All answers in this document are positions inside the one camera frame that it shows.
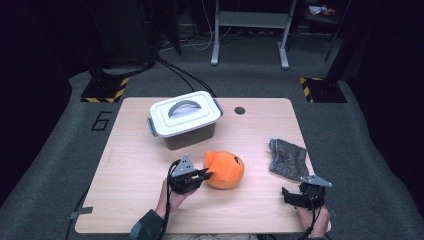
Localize left hand-held gripper black cable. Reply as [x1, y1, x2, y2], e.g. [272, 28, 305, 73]
[155, 159, 179, 240]

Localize black floor cable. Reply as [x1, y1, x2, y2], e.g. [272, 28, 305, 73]
[156, 58, 197, 94]
[158, 56, 218, 98]

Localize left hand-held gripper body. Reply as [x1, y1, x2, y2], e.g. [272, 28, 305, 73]
[167, 153, 202, 196]

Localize black metal rack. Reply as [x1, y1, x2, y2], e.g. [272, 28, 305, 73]
[293, 0, 351, 63]

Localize white metal desk frame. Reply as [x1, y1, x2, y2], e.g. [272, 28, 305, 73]
[210, 0, 298, 70]

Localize white floor cables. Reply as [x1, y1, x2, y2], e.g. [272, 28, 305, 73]
[159, 0, 236, 53]

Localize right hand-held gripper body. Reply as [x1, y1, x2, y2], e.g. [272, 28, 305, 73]
[298, 174, 333, 210]

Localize hand-held gripper black cable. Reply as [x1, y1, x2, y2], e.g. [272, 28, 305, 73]
[297, 188, 322, 240]
[155, 159, 179, 240]

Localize white lid with grey handle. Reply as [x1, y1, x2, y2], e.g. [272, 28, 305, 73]
[148, 90, 223, 139]

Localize grey fluffy cloth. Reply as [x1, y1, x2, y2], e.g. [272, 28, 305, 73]
[268, 138, 309, 183]

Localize person's left hand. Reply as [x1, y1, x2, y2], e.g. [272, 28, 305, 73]
[155, 178, 198, 219]

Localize brown transparent storage box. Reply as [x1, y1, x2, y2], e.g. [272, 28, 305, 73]
[147, 98, 224, 151]

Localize orange plush toy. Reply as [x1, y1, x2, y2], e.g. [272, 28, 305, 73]
[203, 150, 245, 190]

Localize black yellow striped stand base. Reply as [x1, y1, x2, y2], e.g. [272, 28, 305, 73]
[299, 77, 348, 104]
[80, 76, 130, 104]

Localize small colourful items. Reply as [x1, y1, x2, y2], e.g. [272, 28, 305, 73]
[308, 4, 336, 17]

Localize right hand-held gripper black cable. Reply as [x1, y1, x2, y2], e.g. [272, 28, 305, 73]
[297, 188, 322, 240]

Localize person's right hand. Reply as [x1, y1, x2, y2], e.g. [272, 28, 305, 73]
[297, 204, 332, 238]

